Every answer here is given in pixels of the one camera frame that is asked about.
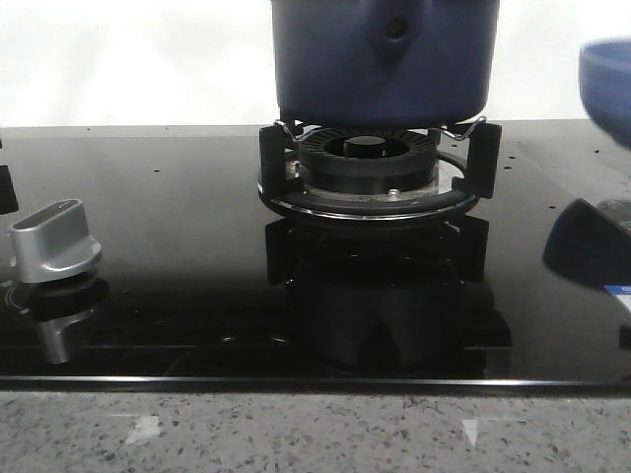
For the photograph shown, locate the dark blue cooking pot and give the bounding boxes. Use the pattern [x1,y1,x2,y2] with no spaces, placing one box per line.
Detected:
[271,1,500,129]

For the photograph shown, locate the light blue plastic bowl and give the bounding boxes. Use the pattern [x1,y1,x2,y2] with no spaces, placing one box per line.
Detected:
[579,36,630,150]

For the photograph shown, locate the black gas burner head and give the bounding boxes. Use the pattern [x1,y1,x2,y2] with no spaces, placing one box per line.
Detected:
[298,128,438,195]

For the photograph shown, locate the black glass gas hob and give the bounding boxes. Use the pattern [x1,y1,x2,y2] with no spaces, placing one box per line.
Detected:
[1,120,630,395]

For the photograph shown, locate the silver stove control knob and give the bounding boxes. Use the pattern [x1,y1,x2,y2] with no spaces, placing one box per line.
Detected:
[9,199,103,284]

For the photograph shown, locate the blue energy label sticker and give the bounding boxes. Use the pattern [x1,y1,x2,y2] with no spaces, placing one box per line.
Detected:
[604,285,631,314]

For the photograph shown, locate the black pan support ring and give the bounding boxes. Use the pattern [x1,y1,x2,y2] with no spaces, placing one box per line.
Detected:
[255,116,503,223]

